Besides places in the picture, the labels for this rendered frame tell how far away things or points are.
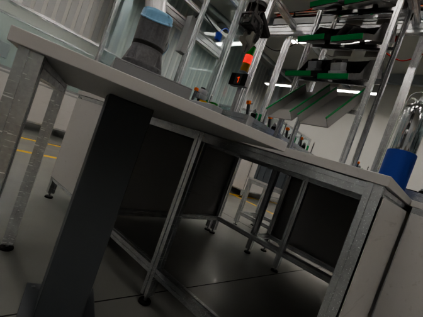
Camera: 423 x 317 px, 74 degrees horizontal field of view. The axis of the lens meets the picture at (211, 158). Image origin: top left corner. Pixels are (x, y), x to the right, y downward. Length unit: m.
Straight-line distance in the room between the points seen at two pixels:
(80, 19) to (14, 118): 8.91
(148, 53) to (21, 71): 0.51
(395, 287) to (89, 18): 9.25
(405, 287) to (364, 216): 0.77
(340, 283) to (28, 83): 0.92
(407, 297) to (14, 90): 1.64
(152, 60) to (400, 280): 1.44
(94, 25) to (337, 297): 9.35
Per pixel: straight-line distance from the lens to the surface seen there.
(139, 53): 1.08
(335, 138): 12.80
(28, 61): 0.70
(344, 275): 0.95
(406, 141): 1.96
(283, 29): 2.97
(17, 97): 0.70
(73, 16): 9.52
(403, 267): 1.65
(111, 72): 0.67
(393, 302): 1.68
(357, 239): 0.93
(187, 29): 2.49
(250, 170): 6.42
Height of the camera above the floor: 0.76
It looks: 1 degrees down
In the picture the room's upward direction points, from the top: 20 degrees clockwise
